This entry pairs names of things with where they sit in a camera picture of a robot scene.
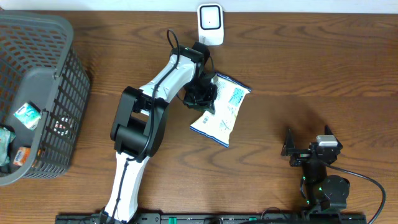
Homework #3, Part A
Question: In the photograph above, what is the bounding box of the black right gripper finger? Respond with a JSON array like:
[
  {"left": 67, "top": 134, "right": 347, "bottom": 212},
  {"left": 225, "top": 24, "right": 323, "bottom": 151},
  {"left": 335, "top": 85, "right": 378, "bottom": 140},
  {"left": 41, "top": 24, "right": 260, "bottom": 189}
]
[
  {"left": 280, "top": 128, "right": 295, "bottom": 156},
  {"left": 324, "top": 125, "right": 343, "bottom": 149}
]

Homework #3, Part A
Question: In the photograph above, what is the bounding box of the white blue snack bag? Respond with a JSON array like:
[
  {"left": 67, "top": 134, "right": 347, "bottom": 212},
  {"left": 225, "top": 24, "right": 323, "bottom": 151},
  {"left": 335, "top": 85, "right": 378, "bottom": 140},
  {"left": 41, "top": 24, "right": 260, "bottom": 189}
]
[{"left": 190, "top": 73, "right": 252, "bottom": 147}]

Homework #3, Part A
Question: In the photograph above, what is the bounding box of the green white round tin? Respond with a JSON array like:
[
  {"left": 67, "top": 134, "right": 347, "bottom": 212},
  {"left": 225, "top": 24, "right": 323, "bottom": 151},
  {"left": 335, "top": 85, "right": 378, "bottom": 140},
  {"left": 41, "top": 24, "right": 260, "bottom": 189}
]
[{"left": 53, "top": 116, "right": 72, "bottom": 136}]

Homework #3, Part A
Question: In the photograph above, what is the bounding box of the teal Kleenex tissue pack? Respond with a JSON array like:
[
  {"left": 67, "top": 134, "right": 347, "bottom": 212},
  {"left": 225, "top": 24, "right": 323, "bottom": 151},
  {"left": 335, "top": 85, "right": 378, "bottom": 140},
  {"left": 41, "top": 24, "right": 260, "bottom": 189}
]
[{"left": 14, "top": 103, "right": 41, "bottom": 130}]

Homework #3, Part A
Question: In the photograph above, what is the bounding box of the orange Kleenex tissue pack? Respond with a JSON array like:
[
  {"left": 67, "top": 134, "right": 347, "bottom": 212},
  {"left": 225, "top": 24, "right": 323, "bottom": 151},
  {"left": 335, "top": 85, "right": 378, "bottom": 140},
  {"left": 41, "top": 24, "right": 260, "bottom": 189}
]
[{"left": 13, "top": 146, "right": 30, "bottom": 166}]

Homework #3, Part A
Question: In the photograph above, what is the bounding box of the teal snack packet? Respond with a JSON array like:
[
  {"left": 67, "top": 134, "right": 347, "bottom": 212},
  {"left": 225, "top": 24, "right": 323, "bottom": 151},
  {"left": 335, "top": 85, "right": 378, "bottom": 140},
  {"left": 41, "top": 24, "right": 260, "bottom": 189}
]
[{"left": 0, "top": 128, "right": 16, "bottom": 166}]

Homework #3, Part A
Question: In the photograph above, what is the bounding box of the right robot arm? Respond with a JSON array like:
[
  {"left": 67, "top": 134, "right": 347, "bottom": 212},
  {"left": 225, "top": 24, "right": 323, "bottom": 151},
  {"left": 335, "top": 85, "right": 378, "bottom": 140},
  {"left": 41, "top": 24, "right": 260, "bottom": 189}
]
[{"left": 281, "top": 126, "right": 350, "bottom": 220}]

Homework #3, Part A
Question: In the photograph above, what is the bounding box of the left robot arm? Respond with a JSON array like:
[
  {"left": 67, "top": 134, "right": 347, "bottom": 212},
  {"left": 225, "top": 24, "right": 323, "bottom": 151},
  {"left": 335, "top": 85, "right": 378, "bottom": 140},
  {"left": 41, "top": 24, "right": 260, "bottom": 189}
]
[{"left": 99, "top": 42, "right": 217, "bottom": 223}]

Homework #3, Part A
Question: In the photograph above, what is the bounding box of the white barcode scanner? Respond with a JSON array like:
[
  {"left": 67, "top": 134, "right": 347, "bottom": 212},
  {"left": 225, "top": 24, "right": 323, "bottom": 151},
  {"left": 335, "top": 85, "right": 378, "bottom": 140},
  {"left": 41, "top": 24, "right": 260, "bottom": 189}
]
[{"left": 197, "top": 3, "right": 224, "bottom": 46}]

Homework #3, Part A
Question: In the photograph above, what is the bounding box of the grey plastic shopping basket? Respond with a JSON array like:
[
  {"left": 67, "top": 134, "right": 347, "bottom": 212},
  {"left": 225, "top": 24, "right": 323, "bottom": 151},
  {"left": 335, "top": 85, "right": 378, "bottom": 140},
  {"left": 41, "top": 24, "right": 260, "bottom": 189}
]
[{"left": 1, "top": 11, "right": 91, "bottom": 185}]

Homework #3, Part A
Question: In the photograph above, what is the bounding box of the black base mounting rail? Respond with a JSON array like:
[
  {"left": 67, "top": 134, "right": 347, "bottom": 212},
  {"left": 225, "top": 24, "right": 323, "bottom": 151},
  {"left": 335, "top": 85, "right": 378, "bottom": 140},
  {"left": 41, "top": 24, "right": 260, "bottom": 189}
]
[{"left": 55, "top": 212, "right": 368, "bottom": 224}]

